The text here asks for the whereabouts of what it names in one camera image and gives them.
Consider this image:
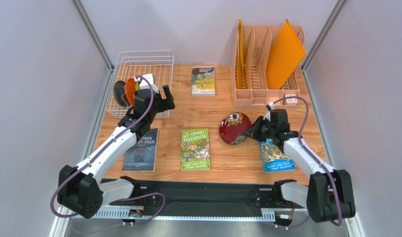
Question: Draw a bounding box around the orange plate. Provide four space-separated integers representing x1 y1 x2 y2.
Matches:
125 78 137 107

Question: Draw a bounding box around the dark red floral plate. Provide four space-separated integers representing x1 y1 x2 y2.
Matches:
219 112 252 145

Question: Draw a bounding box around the dark teal plate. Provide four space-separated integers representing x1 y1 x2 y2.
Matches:
113 80 130 107

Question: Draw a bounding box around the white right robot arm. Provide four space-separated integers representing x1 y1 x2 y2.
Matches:
243 109 356 223

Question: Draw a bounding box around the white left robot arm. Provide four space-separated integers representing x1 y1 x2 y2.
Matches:
50 84 175 219

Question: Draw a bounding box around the pink plastic file organizer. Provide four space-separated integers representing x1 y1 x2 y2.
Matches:
230 25 303 110

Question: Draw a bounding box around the blue 26-Storey Treehouse book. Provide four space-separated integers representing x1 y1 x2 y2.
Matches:
258 139 295 173

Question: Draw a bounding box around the yellow illustrated paperback book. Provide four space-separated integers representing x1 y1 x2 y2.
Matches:
191 66 216 97

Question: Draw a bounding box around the thin yellow folder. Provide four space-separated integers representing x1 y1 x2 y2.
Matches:
237 19 245 89

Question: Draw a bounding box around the green 65-Storey Treehouse book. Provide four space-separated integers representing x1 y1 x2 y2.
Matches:
180 128 211 171

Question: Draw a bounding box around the Nineteen Eighty-Four book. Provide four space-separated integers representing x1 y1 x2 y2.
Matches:
122 128 159 172

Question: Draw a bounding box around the orange folder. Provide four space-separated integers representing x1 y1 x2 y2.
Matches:
265 19 307 90

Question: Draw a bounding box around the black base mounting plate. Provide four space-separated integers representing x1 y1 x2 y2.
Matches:
131 180 293 207

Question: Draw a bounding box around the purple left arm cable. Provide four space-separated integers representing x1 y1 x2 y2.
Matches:
50 75 167 226

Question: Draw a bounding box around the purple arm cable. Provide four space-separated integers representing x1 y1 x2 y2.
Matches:
268 96 344 230
50 75 167 226

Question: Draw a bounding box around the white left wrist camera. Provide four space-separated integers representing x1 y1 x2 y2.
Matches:
134 73 159 93

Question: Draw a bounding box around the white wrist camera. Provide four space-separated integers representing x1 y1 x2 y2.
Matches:
263 101 275 122
134 73 159 93

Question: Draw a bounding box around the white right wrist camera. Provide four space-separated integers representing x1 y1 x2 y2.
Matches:
263 101 275 122

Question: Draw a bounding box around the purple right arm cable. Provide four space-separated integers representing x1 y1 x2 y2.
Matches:
268 96 344 230

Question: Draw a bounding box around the white wire dish rack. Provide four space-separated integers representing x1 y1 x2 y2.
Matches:
106 49 175 119

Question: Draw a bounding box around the aluminium frame rail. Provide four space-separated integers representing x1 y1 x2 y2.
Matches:
93 197 307 229

